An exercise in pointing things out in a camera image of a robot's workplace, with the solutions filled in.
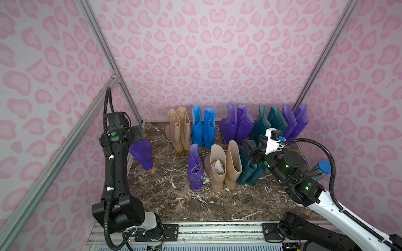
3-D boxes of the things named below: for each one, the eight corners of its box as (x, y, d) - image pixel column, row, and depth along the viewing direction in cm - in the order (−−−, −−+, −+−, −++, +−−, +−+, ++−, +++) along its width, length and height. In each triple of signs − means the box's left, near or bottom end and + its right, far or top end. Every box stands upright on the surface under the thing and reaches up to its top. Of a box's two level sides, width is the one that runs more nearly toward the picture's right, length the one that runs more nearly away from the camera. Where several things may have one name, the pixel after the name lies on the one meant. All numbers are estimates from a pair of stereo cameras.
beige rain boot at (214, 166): (215, 197, 86) (217, 176, 65) (204, 173, 95) (203, 148, 74) (229, 192, 88) (235, 169, 67) (217, 168, 97) (219, 142, 76)
